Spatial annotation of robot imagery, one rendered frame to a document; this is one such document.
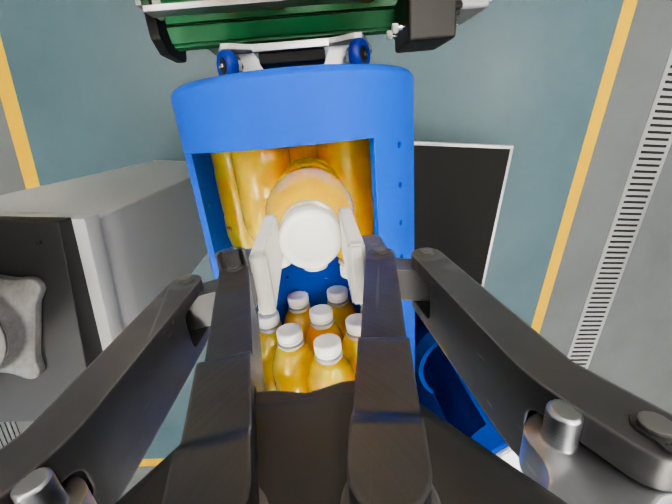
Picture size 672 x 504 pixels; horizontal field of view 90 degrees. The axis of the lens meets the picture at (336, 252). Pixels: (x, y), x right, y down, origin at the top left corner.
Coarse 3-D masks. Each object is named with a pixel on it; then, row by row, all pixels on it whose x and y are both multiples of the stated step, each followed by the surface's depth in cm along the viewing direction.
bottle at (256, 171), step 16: (240, 160) 39; (256, 160) 39; (272, 160) 39; (288, 160) 41; (240, 176) 40; (256, 176) 39; (272, 176) 40; (240, 192) 41; (256, 192) 40; (256, 208) 41; (256, 224) 42
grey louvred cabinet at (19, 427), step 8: (0, 424) 155; (8, 424) 158; (16, 424) 163; (24, 424) 168; (0, 432) 154; (8, 432) 159; (16, 432) 163; (0, 440) 155; (8, 440) 159; (0, 448) 155
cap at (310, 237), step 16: (304, 208) 20; (320, 208) 21; (288, 224) 20; (304, 224) 20; (320, 224) 20; (336, 224) 20; (288, 240) 20; (304, 240) 20; (320, 240) 21; (336, 240) 21; (288, 256) 21; (304, 256) 21; (320, 256) 21
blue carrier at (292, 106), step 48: (192, 96) 31; (240, 96) 29; (288, 96) 29; (336, 96) 30; (384, 96) 32; (192, 144) 34; (240, 144) 31; (288, 144) 30; (384, 144) 34; (384, 192) 35; (384, 240) 37; (288, 288) 64
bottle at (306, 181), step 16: (304, 160) 33; (320, 160) 36; (288, 176) 25; (304, 176) 24; (320, 176) 24; (336, 176) 28; (272, 192) 25; (288, 192) 23; (304, 192) 23; (320, 192) 23; (336, 192) 24; (272, 208) 24; (288, 208) 22; (336, 208) 23; (352, 208) 26
